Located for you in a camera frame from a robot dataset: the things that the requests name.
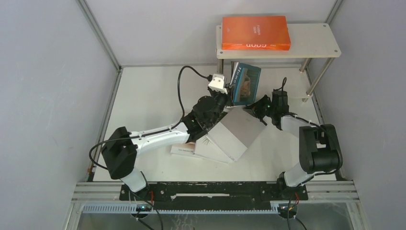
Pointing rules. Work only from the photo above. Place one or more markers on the teal Humor book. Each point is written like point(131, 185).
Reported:
point(245, 79)

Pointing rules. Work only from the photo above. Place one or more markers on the palm leaf cover book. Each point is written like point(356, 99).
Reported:
point(206, 149)

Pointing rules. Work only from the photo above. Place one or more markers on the coffee cover book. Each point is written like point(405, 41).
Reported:
point(185, 149)

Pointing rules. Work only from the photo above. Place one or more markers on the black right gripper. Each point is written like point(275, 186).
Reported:
point(254, 109)

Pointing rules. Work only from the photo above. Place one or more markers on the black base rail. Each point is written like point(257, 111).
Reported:
point(215, 196)

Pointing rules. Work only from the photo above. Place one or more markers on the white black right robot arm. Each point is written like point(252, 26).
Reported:
point(319, 149)

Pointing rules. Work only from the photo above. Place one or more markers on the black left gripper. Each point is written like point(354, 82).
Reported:
point(230, 92)

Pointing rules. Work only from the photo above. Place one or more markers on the grey white plain book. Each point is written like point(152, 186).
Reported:
point(235, 133)

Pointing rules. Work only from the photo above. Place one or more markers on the orange hardcover book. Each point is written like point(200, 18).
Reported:
point(268, 32)

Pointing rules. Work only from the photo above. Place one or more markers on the aluminium frame rail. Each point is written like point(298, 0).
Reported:
point(93, 23)

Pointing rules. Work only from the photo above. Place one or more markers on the white raised shelf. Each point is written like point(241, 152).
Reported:
point(309, 41)

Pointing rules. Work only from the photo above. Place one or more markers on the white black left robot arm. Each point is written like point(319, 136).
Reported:
point(122, 148)

